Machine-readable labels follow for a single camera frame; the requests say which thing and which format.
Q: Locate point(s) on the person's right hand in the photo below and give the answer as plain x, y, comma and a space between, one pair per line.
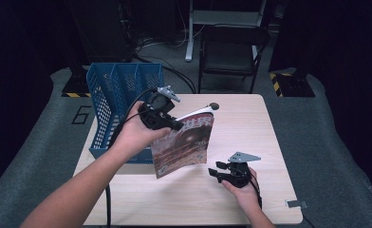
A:
245, 194

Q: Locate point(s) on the black equipment cabinet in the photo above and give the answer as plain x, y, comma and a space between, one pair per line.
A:
102, 31

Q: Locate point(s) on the person's left hand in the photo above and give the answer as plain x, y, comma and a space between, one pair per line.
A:
133, 136

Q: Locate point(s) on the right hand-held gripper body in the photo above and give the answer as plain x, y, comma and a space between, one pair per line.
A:
238, 175

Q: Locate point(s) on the glossy science fiction magazine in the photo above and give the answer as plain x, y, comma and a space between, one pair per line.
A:
181, 145

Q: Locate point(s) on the grey tape strip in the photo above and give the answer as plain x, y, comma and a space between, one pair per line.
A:
296, 204

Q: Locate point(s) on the black stand base striped tape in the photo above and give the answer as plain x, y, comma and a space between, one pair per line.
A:
293, 85
76, 87

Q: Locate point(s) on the black folding chair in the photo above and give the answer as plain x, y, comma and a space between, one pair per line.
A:
228, 57

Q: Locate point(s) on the white metal desk frame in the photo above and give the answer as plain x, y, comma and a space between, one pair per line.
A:
190, 38

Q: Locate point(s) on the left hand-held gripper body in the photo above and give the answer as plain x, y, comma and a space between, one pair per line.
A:
157, 118

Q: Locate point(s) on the blue plastic file rack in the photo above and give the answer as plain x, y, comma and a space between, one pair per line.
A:
117, 85

